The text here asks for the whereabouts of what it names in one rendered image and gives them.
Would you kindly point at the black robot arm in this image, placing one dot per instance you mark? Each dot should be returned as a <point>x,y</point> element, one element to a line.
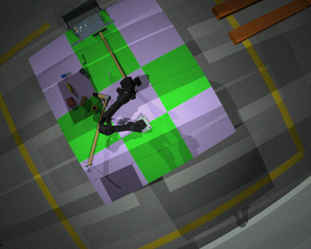
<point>122,98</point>

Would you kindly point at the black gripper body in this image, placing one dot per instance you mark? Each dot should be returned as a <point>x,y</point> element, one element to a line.
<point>137,81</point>

